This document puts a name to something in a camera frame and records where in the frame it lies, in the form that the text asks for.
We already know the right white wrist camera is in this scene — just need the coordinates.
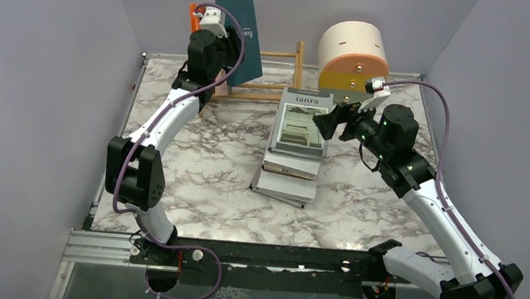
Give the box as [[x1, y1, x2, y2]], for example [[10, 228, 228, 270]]
[[358, 77, 391, 113]]

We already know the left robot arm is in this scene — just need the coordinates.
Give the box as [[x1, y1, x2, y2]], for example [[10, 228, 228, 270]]
[[105, 27, 245, 264]]

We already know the wooden book rack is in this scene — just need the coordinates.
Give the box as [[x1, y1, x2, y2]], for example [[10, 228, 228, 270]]
[[211, 40, 306, 102]]

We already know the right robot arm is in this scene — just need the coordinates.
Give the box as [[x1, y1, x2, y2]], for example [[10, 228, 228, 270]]
[[312, 102, 524, 299]]

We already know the round cream drawer cabinet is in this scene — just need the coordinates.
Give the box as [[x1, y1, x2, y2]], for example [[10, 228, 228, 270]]
[[317, 20, 390, 103]]

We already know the orange Fashion Show book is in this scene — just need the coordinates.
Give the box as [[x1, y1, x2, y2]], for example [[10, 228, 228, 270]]
[[188, 4, 200, 32]]

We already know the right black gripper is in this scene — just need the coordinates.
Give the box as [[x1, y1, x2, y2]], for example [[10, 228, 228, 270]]
[[310, 92, 394, 161]]

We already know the bottom grey white book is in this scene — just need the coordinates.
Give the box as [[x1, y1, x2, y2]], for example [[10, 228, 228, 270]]
[[249, 166, 317, 207]]

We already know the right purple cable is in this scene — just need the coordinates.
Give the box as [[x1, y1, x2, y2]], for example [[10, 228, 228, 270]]
[[364, 78, 530, 299]]

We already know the purple cable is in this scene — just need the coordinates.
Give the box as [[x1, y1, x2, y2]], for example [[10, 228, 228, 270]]
[[107, 0, 250, 256], [364, 78, 530, 299]]

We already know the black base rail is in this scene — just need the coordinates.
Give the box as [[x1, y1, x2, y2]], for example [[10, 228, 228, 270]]
[[129, 237, 406, 298]]

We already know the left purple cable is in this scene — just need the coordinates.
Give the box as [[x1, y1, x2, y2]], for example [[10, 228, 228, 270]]
[[107, 0, 250, 256]]

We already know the teal Humor book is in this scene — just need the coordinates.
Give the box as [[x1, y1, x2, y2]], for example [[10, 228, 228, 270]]
[[214, 0, 263, 86]]

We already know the white book with brown stripes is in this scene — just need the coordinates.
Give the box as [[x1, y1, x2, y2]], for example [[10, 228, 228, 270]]
[[261, 150, 321, 181]]

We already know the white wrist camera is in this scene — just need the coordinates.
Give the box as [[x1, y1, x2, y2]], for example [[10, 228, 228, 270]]
[[358, 77, 391, 113], [198, 6, 228, 39]]

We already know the grey book with plant cover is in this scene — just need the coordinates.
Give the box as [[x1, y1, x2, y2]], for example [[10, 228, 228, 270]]
[[268, 87, 334, 161]]

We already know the white rose Designer Fate book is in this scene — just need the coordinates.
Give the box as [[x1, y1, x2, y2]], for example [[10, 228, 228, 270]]
[[214, 68, 231, 97]]

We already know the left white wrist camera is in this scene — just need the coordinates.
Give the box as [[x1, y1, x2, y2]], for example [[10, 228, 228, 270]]
[[198, 6, 228, 39]]

